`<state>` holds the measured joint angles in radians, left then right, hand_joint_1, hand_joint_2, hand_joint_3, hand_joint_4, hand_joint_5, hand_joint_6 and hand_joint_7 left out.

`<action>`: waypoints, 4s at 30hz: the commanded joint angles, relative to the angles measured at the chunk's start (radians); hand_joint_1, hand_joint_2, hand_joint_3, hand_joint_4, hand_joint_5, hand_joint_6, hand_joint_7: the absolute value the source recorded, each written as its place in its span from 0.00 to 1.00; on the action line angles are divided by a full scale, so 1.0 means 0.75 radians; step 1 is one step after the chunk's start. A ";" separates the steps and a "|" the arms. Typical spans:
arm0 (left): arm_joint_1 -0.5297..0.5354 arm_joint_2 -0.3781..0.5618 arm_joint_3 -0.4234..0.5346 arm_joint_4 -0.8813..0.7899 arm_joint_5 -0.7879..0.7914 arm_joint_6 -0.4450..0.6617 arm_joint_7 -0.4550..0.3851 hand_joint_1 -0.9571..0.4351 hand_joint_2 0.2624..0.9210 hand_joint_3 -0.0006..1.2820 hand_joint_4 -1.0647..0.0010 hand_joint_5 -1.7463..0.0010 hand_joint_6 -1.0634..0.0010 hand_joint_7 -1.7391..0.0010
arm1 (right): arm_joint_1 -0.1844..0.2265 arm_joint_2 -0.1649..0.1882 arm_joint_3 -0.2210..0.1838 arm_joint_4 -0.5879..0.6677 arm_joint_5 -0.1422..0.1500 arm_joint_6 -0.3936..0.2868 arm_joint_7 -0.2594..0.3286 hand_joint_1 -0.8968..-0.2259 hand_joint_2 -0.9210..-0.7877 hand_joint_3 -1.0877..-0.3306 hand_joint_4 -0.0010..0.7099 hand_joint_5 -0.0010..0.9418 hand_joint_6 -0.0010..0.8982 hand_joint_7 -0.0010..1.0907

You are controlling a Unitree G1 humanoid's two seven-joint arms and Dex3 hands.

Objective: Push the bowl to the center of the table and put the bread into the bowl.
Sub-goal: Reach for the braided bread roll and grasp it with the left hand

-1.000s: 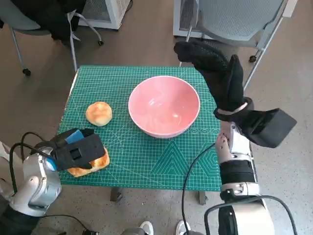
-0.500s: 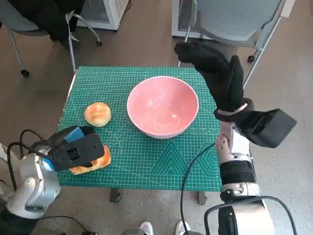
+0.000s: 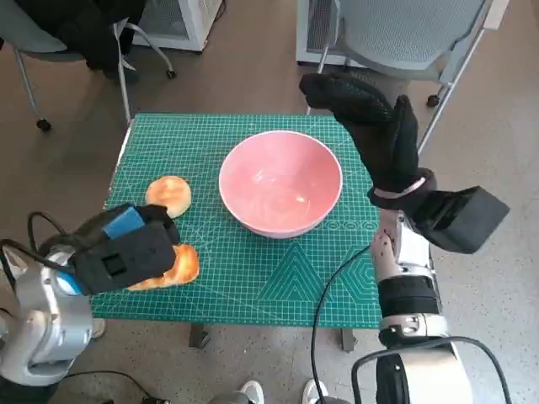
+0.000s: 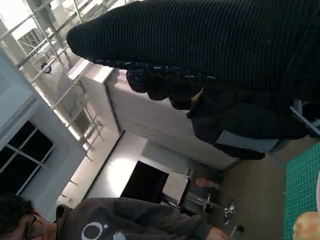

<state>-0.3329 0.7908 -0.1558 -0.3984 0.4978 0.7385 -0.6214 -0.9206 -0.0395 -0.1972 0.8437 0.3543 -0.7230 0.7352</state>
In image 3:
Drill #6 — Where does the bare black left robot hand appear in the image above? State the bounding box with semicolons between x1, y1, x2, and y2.
62;204;182;258

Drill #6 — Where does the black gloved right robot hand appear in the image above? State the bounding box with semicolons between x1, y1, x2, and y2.
298;72;422;197

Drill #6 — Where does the round toy bread bun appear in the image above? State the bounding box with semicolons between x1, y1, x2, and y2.
145;175;193;219

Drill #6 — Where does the rectangular braided toy bread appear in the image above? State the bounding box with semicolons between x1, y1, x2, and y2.
125;243;200;292

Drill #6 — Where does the pink bowl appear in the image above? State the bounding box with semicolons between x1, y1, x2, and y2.
217;130;343;240

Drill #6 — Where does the grey mesh chair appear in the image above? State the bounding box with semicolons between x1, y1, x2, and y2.
315;0;509;155

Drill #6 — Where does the white cabinet with vent grille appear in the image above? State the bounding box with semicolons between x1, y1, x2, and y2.
295;0;363;66

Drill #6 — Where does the green cutting mat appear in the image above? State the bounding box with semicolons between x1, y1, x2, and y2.
90;111;387;329

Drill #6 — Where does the white furniture panel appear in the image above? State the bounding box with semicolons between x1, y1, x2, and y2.
488;0;510;29

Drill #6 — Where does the black jacket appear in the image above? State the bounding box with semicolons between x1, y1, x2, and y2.
24;0;147;72

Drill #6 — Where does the white mesh-front cabinet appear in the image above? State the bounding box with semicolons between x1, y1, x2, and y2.
134;0;227;54

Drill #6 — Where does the grey chair with metal legs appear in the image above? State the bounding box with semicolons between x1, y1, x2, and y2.
0;0;178;131

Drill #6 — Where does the white shoe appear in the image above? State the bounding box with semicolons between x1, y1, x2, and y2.
303;378;328;404
240;380;265;404

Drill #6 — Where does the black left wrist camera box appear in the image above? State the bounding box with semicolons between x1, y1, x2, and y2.
69;221;178;295

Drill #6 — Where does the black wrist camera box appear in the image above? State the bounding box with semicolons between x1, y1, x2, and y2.
69;221;178;295
414;186;510;254

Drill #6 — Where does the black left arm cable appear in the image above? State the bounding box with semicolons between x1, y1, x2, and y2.
0;238;71;295
27;211;72;253

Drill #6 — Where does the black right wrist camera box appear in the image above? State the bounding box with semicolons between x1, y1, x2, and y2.
414;186;510;254

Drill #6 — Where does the black floor cable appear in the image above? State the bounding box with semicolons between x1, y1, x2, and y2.
54;369;169;404

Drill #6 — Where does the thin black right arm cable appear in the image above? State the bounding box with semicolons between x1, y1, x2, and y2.
311;244;374;404

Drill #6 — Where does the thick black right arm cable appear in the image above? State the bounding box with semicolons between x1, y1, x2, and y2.
351;336;506;404

